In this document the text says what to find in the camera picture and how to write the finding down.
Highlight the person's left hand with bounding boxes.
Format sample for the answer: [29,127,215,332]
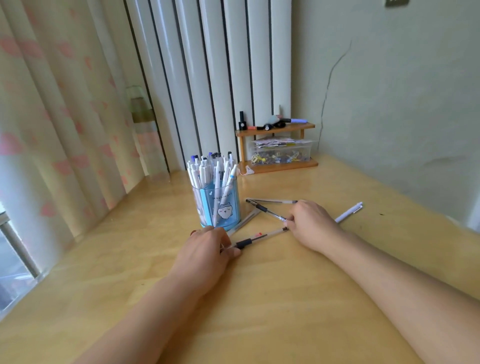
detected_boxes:
[168,226,242,298]

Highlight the person's right hand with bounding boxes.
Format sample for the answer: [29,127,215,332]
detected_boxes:
[283,200,348,256]

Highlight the clear gel pen red label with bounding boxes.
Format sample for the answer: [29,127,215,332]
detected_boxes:
[222,226,290,251]

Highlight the clear gel pen black grip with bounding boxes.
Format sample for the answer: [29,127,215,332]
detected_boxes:
[245,199,288,222]

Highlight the person's left forearm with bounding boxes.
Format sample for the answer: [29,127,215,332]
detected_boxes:
[73,275,211,364]

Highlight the person's right forearm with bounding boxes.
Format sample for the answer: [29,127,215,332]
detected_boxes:
[327,230,480,364]

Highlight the blue transparent pen cup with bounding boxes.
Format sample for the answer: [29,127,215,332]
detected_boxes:
[192,179,241,232]

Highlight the white pen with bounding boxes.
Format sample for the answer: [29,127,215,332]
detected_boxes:
[334,202,364,224]

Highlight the clear plastic storage box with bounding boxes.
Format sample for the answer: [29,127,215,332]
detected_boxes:
[249,139,314,166]

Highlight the bunch of white pens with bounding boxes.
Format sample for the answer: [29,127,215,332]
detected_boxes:
[186,151,239,226]

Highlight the small wooden shelf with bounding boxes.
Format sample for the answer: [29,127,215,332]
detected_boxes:
[235,122,319,176]

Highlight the white radiator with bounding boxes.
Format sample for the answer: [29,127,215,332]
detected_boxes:
[125,0,293,174]

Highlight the cream curtain pink pattern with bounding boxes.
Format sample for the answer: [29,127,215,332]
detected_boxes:
[0,0,170,280]

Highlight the window frame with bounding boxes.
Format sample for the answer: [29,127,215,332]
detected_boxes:
[0,204,42,312]

